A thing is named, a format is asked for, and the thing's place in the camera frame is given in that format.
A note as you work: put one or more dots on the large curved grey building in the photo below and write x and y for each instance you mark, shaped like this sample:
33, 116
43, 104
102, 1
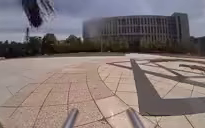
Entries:
140, 28

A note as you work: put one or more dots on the robot's own part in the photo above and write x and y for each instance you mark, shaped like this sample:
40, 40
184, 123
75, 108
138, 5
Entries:
70, 119
135, 119

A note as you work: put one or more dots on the row of trees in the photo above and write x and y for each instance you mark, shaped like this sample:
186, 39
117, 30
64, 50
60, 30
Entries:
40, 45

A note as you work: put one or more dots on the tower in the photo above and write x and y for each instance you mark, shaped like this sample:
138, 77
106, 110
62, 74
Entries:
27, 34

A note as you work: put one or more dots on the dark hanging tree foliage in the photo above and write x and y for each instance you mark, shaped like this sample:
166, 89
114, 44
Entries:
35, 11

